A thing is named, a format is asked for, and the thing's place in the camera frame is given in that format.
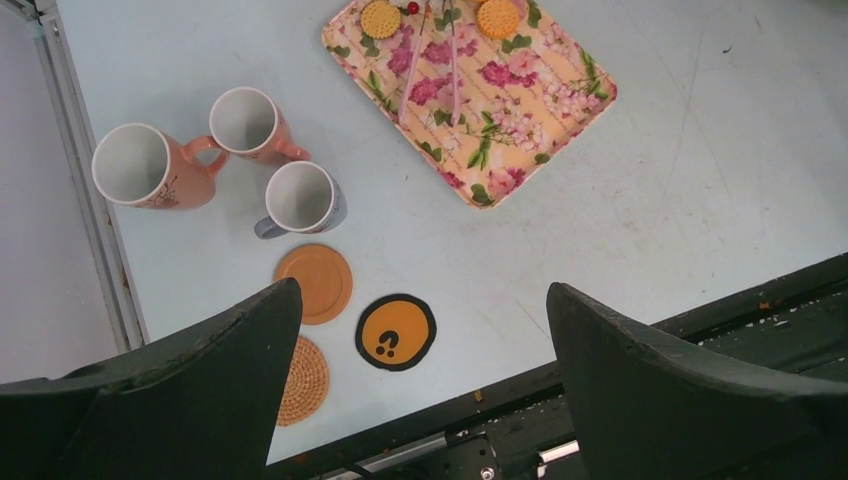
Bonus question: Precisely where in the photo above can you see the small pink cup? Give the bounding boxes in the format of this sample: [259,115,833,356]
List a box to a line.
[209,86,311,168]

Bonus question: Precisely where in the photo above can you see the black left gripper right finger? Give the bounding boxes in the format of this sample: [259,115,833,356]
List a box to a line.
[546,283,847,479]

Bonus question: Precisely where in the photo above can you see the floral rectangular tray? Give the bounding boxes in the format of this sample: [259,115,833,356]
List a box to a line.
[322,1,618,209]

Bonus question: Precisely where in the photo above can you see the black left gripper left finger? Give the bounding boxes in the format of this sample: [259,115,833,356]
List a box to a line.
[1,279,302,479]

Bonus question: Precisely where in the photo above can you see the orange question mark coaster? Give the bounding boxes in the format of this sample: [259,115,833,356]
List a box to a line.
[354,293,437,372]

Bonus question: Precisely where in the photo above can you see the lower wooden round coaster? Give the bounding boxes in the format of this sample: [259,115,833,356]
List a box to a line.
[276,336,330,427]

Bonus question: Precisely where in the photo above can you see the small yellow cookie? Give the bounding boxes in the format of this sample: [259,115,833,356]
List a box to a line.
[360,0,402,39]

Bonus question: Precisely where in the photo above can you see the upper wooden round coaster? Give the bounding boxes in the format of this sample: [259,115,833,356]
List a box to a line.
[273,244,353,325]

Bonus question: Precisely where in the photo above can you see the pink mug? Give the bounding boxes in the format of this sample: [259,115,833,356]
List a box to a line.
[91,123,229,210]

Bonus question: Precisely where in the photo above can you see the wooden round coaster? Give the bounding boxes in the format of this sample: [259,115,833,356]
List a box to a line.
[273,244,353,325]
[276,336,330,427]

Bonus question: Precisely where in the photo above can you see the blue grey mug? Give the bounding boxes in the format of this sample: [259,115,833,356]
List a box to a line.
[254,161,347,240]

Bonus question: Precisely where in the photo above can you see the orange round biscuit lower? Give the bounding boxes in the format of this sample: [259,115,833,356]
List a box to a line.
[476,0,522,40]

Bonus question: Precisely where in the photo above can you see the pink handled metal tongs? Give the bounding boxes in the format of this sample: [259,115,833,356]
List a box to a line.
[397,1,461,126]

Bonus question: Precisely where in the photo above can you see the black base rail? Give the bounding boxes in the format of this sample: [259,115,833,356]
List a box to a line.
[265,255,847,479]

